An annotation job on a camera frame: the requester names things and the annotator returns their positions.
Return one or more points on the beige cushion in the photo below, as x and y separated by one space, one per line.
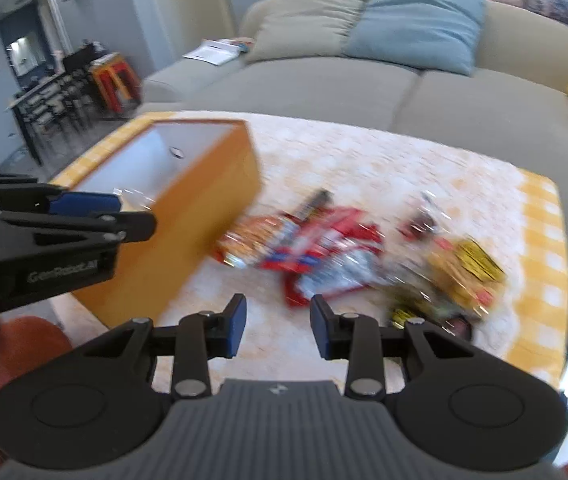
304 20

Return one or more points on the dining table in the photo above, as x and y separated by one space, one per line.
29 94

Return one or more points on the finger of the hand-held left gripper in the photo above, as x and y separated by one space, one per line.
134 225
84 204

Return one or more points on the red snack packet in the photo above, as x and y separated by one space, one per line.
334 232

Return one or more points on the cream door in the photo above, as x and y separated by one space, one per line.
184 5

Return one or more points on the yellow checked tablecloth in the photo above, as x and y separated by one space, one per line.
543 240

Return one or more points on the orange cardboard box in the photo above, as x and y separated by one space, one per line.
189 220

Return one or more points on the black bag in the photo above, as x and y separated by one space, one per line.
81 57

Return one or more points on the blue cushion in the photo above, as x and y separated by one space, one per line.
413 30

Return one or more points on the grey sofa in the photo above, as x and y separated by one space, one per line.
314 85

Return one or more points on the clear-wrapped chocolate ball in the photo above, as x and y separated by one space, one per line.
416 227

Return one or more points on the white paper booklet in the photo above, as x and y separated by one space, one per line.
214 51

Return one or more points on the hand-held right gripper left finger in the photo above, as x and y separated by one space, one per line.
236 327

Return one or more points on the orange snack packet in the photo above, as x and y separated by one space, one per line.
249 240

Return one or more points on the dark snack packet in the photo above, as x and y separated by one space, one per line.
413 316

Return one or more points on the white lace tablecloth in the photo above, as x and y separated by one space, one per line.
363 160

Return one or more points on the black candy tube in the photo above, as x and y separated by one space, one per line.
314 204

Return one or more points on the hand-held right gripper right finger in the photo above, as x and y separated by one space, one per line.
321 330

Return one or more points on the yellow black snack packet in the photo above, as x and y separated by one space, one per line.
468 265

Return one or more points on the orange stool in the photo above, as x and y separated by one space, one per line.
114 82

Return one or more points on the red-edged silvery snack packet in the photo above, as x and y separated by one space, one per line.
329 280

